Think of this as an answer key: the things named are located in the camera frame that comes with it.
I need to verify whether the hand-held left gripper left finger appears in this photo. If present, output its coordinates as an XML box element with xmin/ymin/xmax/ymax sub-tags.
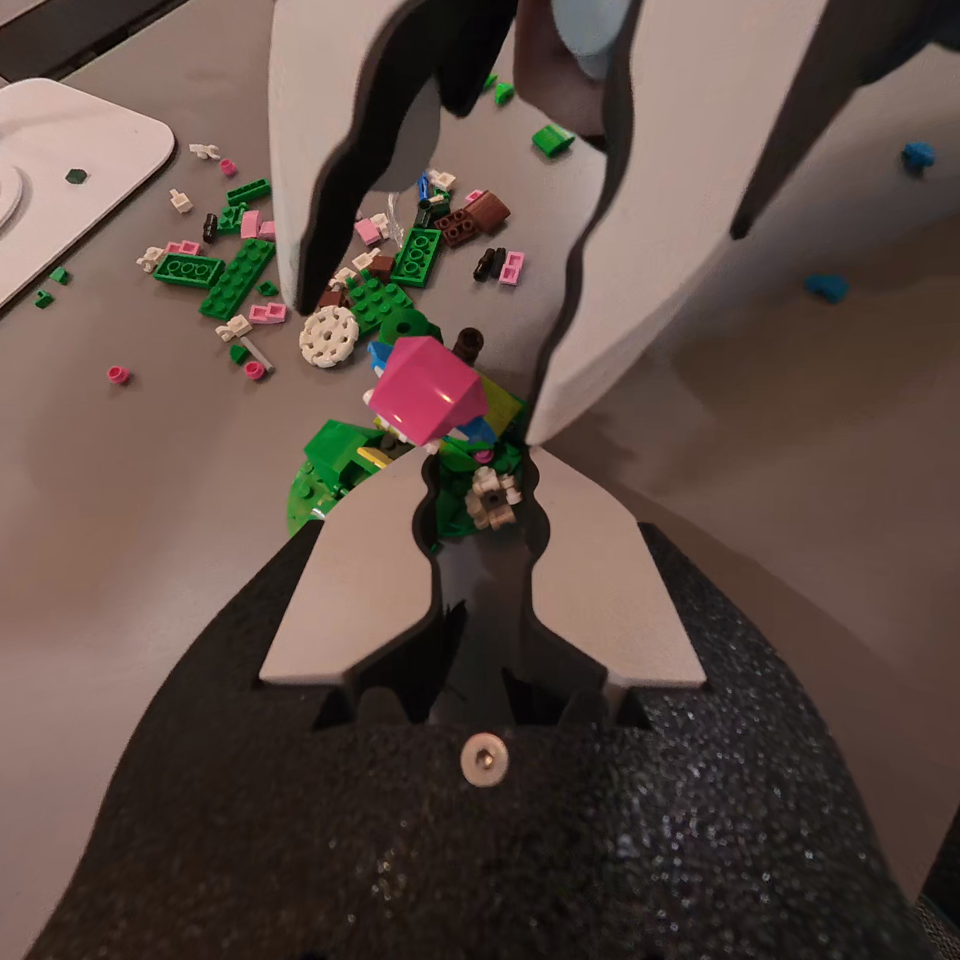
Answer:
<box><xmin>258</xmin><ymin>453</ymin><xmax>445</xmax><ymax>690</ymax></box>

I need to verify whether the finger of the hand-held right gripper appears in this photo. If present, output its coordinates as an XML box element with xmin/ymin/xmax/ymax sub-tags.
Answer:
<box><xmin>523</xmin><ymin>0</ymin><xmax>830</xmax><ymax>446</ymax></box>
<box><xmin>267</xmin><ymin>0</ymin><xmax>445</xmax><ymax>316</ymax></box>

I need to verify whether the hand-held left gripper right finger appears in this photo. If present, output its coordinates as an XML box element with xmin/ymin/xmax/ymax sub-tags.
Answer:
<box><xmin>522</xmin><ymin>446</ymin><xmax>710</xmax><ymax>691</ymax></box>

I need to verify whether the green lego model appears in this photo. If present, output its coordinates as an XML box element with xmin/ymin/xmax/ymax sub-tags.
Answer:
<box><xmin>287</xmin><ymin>367</ymin><xmax>530</xmax><ymax>541</ymax></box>

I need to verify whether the pink lego roof piece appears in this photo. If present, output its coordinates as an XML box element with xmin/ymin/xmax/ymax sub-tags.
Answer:
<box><xmin>369</xmin><ymin>335</ymin><xmax>490</xmax><ymax>451</ymax></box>

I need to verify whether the cluster of green brown lego pieces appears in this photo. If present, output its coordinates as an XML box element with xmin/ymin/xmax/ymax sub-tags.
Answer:
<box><xmin>33</xmin><ymin>71</ymin><xmax>577</xmax><ymax>387</ymax></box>

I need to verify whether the white round lego wheel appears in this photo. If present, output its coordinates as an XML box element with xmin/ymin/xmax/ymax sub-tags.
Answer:
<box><xmin>298</xmin><ymin>307</ymin><xmax>360</xmax><ymax>370</ymax></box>

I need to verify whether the person's right hand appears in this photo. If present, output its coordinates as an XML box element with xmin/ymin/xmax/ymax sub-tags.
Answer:
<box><xmin>516</xmin><ymin>0</ymin><xmax>610</xmax><ymax>153</ymax></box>

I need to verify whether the white tray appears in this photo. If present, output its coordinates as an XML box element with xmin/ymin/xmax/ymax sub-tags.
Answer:
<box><xmin>0</xmin><ymin>77</ymin><xmax>178</xmax><ymax>310</ymax></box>

